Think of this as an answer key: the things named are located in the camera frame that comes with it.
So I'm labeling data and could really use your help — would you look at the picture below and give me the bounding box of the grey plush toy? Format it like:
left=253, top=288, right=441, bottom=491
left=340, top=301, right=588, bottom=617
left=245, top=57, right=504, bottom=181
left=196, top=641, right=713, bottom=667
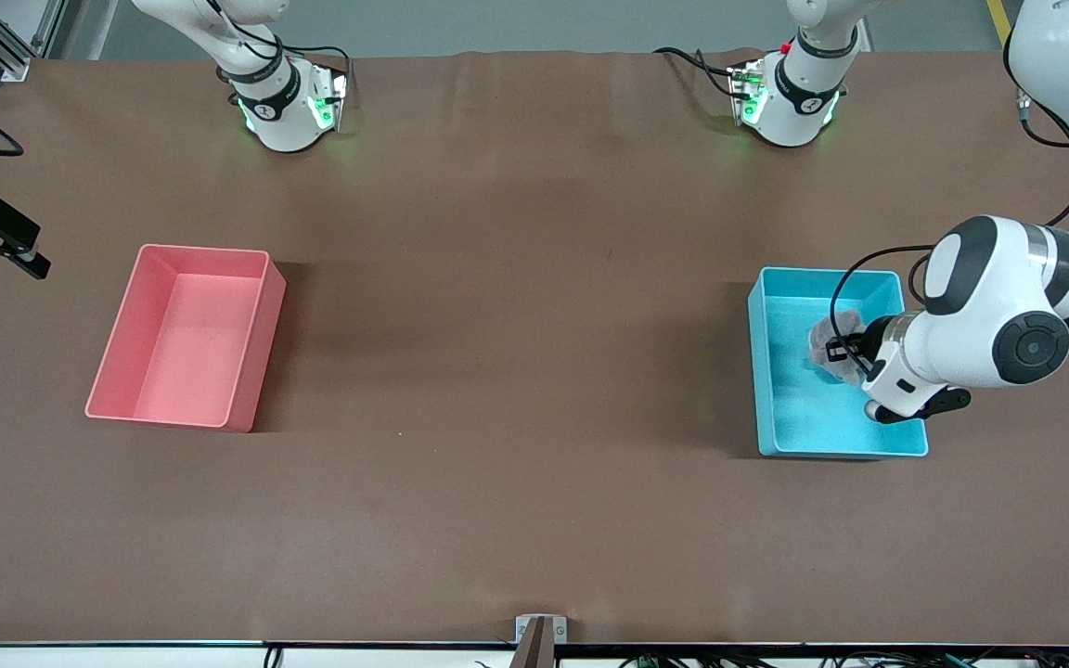
left=806, top=311, right=872, bottom=384

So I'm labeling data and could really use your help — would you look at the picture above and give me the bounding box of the blue plastic box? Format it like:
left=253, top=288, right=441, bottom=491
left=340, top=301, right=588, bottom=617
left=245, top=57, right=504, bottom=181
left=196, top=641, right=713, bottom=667
left=747, top=266, right=930, bottom=460

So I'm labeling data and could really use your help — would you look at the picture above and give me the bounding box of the pink plastic box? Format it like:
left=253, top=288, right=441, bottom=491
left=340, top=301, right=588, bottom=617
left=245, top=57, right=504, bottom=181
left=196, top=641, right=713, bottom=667
left=84, top=243, right=287, bottom=434

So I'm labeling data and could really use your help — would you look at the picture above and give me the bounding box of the brown table cover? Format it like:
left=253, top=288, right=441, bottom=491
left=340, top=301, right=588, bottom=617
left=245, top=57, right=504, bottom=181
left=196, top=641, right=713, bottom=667
left=0, top=48, right=1069, bottom=648

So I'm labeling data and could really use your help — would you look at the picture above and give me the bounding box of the aluminium frame profile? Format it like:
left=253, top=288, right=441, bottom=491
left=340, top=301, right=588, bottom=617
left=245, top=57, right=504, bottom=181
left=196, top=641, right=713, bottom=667
left=0, top=0, right=67, bottom=83

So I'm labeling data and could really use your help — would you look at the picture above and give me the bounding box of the metal base connector bracket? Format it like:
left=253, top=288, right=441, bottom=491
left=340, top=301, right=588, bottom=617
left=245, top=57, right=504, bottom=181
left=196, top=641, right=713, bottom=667
left=728, top=58, right=769, bottom=128
left=305, top=61, right=350, bottom=133

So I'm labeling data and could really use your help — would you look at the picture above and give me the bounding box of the black base cable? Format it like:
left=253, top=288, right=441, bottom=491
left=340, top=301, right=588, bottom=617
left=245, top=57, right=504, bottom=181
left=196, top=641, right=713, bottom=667
left=653, top=46, right=749, bottom=98
left=289, top=45, right=354, bottom=94

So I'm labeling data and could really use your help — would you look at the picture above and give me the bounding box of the white table edge rail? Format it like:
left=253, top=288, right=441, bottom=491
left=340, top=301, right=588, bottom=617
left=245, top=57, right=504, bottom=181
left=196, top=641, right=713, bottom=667
left=0, top=640, right=1069, bottom=668

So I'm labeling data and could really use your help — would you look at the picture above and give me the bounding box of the small metal mounting bracket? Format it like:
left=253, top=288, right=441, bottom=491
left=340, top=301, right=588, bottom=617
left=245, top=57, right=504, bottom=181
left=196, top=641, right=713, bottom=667
left=515, top=614, right=568, bottom=646

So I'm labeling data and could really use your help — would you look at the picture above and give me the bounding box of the brown camera post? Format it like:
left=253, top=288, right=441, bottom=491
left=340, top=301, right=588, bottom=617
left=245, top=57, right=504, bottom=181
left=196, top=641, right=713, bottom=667
left=509, top=617, right=556, bottom=668

